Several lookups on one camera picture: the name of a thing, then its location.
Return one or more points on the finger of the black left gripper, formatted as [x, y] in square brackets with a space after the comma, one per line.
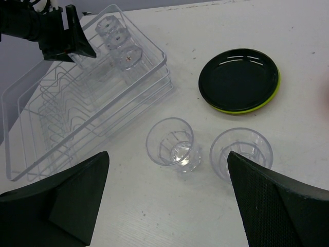
[77, 42]

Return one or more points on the clear glass cup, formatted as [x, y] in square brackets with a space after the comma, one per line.
[118, 39]
[245, 141]
[128, 59]
[108, 26]
[89, 65]
[171, 143]

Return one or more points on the black round plate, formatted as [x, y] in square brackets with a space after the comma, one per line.
[238, 79]

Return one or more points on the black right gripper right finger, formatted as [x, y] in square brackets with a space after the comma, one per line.
[277, 210]

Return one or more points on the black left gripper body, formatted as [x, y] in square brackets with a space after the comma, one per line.
[36, 21]

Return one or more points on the green round plate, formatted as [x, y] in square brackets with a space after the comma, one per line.
[264, 103]

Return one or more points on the clear dish rack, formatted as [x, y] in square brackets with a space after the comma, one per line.
[53, 122]

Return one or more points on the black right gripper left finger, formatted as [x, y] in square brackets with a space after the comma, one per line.
[60, 210]

